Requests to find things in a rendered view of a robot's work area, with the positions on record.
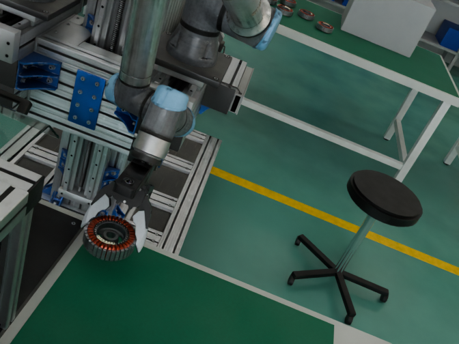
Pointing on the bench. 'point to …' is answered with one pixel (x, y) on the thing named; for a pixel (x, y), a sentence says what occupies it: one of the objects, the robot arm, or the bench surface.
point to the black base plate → (44, 249)
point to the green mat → (160, 307)
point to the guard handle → (17, 102)
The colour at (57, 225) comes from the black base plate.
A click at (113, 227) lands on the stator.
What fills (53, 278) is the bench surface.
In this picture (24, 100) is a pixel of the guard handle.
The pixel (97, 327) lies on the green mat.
